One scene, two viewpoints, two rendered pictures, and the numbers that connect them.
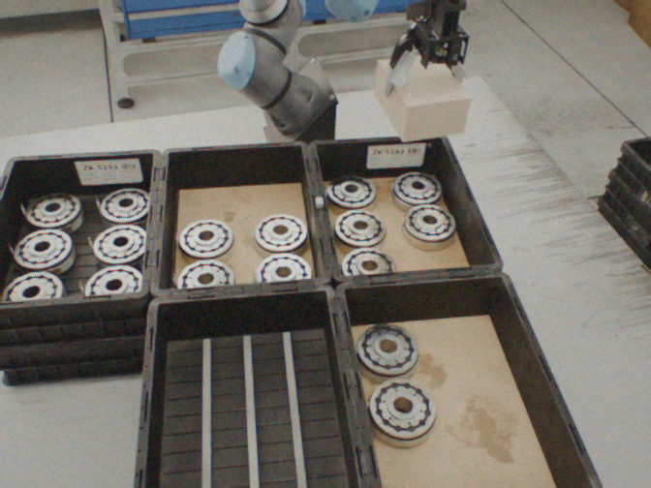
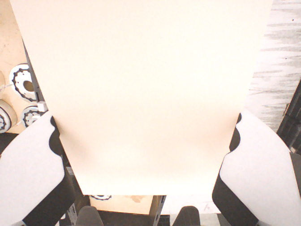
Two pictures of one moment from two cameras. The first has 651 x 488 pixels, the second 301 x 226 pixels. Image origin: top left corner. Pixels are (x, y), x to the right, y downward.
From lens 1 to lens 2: 1.22 m
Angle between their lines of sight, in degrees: 74
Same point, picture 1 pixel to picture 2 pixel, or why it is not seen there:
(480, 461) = (128, 201)
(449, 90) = (188, 171)
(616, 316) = not seen: hidden behind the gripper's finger
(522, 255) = not seen: hidden behind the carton
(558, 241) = (260, 72)
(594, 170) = not seen: outside the picture
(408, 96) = (88, 172)
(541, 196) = (290, 20)
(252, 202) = (5, 24)
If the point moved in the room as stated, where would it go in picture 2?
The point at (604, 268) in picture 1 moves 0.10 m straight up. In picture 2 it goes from (266, 101) to (286, 115)
